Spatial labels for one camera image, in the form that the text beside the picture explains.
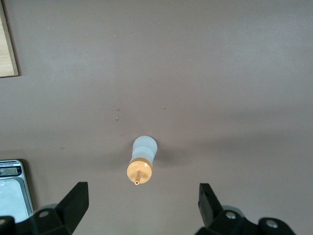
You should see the silver digital kitchen scale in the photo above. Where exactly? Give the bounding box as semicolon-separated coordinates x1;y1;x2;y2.
0;159;34;224

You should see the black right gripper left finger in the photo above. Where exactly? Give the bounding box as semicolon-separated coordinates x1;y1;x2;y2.
0;181;89;235

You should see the bamboo cutting board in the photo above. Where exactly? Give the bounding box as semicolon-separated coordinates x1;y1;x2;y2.
0;0;20;78

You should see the translucent orange-capped sauce bottle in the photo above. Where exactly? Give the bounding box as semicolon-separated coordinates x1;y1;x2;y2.
126;136;158;186

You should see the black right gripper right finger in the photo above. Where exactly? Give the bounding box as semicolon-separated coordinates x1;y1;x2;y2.
195;183;298;235

